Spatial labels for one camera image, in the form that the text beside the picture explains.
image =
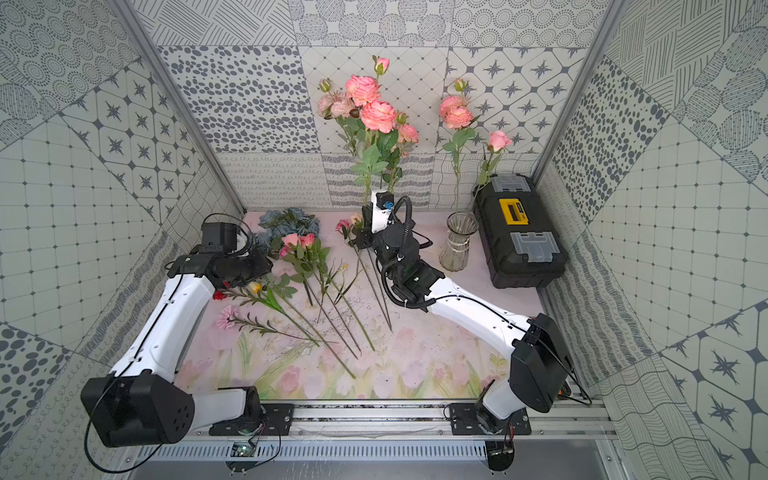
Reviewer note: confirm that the pink carnation spray stem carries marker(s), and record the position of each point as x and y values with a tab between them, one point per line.
342	106

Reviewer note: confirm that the pink flower bunch on table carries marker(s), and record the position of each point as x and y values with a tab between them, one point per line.
326	282

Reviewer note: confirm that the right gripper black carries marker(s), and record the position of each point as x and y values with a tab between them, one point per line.
366	238

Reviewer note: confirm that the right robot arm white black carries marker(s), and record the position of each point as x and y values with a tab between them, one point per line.
539	360

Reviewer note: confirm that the blue grey rose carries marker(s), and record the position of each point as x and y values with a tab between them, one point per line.
279	223

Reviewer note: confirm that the black toolbox yellow label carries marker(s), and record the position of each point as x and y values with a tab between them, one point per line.
520	242

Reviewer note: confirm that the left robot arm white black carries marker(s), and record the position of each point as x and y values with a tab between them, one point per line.
138	403

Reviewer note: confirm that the clear glass vase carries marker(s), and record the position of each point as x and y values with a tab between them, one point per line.
454	255

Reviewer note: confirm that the pink rose single stem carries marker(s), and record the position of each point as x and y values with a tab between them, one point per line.
389	142

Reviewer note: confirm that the large pink peony spray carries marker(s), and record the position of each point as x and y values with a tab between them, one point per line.
456	116

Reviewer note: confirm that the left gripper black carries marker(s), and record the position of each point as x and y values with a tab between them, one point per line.
257	264

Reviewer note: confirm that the magenta rosebud stem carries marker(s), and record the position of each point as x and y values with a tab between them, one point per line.
355	239

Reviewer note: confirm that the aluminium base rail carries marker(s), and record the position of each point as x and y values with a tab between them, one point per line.
433	419

